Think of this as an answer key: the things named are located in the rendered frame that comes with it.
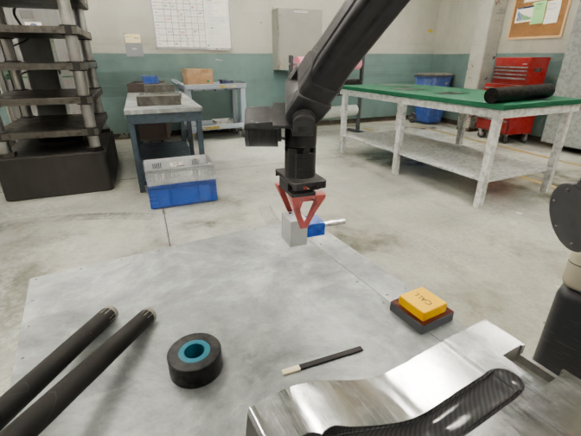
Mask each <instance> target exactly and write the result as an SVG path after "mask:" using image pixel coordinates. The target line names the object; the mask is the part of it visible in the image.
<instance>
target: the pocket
mask: <svg viewBox="0 0 581 436"><path fill-rule="evenodd" d="M525 346H526V345H524V346H522V345H519V346H518V347H516V348H514V349H512V350H510V351H509V352H508V353H506V354H504V355H503V356H505V357H506V358H507V359H508V360H510V361H511V362H513V363H514V364H516V365H517V366H519V367H520V368H522V369H524V370H525V371H526V372H527V373H528V374H530V375H532V376H533V377H535V378H536V379H538V380H539V381H540V382H542V383H544V384H545V385H546V384H548V383H549V382H551V381H552V380H554V379H555V378H557V377H558V376H557V375H555V374H554V373H553V372H552V371H550V370H548V369H546V368H545V367H543V366H542V365H540V364H539V363H537V362H536V361H534V360H533V359H532V358H530V357H529V356H527V355H525V354H523V351H524V349H525Z"/></svg>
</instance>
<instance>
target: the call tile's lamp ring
mask: <svg viewBox="0 0 581 436"><path fill-rule="evenodd" d="M398 301H399V298H397V299H394V300H393V301H391V302H393V303H394V304H395V305H397V306H398V307H399V308H400V309H401V310H402V311H404V312H405V313H407V314H408V315H409V316H411V317H412V318H413V319H415V320H416V321H417V322H419V323H420V324H422V325H423V326H424V325H426V324H429V323H431V322H433V321H435V320H437V319H439V318H441V317H444V316H446V315H448V314H451V313H452V312H454V311H453V310H451V309H450V308H448V307H446V310H447V311H446V312H444V313H441V314H439V315H437V316H435V317H432V318H430V319H428V320H426V321H424V322H422V321H421V320H420V319H418V318H417V317H415V316H414V315H413V314H411V313H410V312H409V311H408V310H407V309H405V308H404V307H403V306H401V305H400V304H398V303H397V302H398Z"/></svg>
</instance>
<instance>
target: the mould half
mask: <svg viewBox="0 0 581 436"><path fill-rule="evenodd" d="M519 345H522V346H524V345H525V344H524V343H522V342H521V341H519V340H517V339H516V338H514V337H512V336H511V335H509V334H508V333H507V332H505V331H504V330H502V329H500V328H498V327H497V326H495V325H494V324H492V323H490V322H489V321H488V320H486V319H483V320H482V321H480V322H478V323H476V324H473V325H471V326H470V327H468V328H467V329H465V330H462V331H460V332H458V333H456V334H455V335H453V336H451V337H448V338H446V339H444V340H443V341H442V342H441V343H439V344H437V345H435V346H433V347H432V348H430V349H428V350H426V351H424V352H423V353H421V354H419V355H417V356H415V357H413V358H412V359H410V360H409V361H407V362H404V363H403V364H401V365H399V366H398V367H396V368H394V369H392V370H390V371H388V372H386V373H385V374H382V375H378V376H375V377H372V378H367V379H361V380H326V381H308V382H304V383H299V384H297V385H293V386H290V387H288V388H285V389H282V390H280V391H278V392H276V393H275V394H273V395H271V396H269V397H267V398H265V399H264V400H262V401H260V402H258V403H257V404H255V405H253V406H251V407H249V409H248V413H247V422H246V436H303V435H304V434H306V433H310V432H316V433H322V432H323V431H324V430H326V429H327V428H328V427H330V426H333V425H339V426H375V425H383V424H389V423H395V422H400V421H404V420H409V419H412V418H414V417H417V416H419V415H420V414H423V413H425V412H426V411H428V410H430V409H431V408H433V407H435V406H436V405H437V404H439V403H440V402H442V401H444V400H445V399H447V398H448V397H450V396H452V395H453V394H454V393H455V392H457V391H458V390H460V389H461V388H463V387H465V386H466V385H468V384H469V383H471V382H472V381H474V380H475V379H477V378H478V377H480V376H482V375H484V374H485V373H486V372H487V371H488V370H489V369H507V370H509V371H511V372H513V373H515V374H516V375H517V376H519V377H520V378H521V380H522V381H523V383H524V390H523V391H522V392H523V393H522V394H520V395H519V396H518V397H517V398H516V399H515V400H513V401H511V402H510V403H509V404H507V405H506V406H505V407H504V408H502V409H501V410H500V411H498V412H497V413H496V414H494V415H492V416H491V417H490V418H488V419H487V420H485V421H484V422H483V423H482V424H481V425H480V426H478V427H477V428H475V429H474V430H473V431H471V432H470V433H468V434H467V435H466V436H581V380H580V379H579V378H577V377H576V376H575V375H573V374H571V373H569V372H568V371H566V370H565V369H562V370H561V371H563V372H564V373H563V374H561V375H559V376H558V377H557V378H555V379H554V380H552V381H550V382H549V383H548V384H546V385H545V384H544V383H542V382H541V381H539V380H538V379H536V378H535V377H533V376H532V375H530V374H528V373H527V372H526V371H525V370H524V369H522V368H520V367H519V366H517V365H516V364H514V363H513V362H511V361H510V360H508V359H507V358H506V357H505V356H503V355H504V354H506V353H508V352H509V351H510V350H512V349H514V348H516V347H518V346H519Z"/></svg>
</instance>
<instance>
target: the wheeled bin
mask: <svg viewBox="0 0 581 436"><path fill-rule="evenodd" d="M453 76H455V75H454V74H450V73H419V74H414V77H417V79H416V84H419V85H428V86H439V87H450V81H451V78H452V77H453ZM443 111H444V110H438V109H433V108H427V107H422V106H415V112H411V113H410V114H409V116H408V120H409V122H411V123H413V122H415V121H418V122H423V123H427V124H429V123H437V122H440V120H441V118H442V115H443Z"/></svg>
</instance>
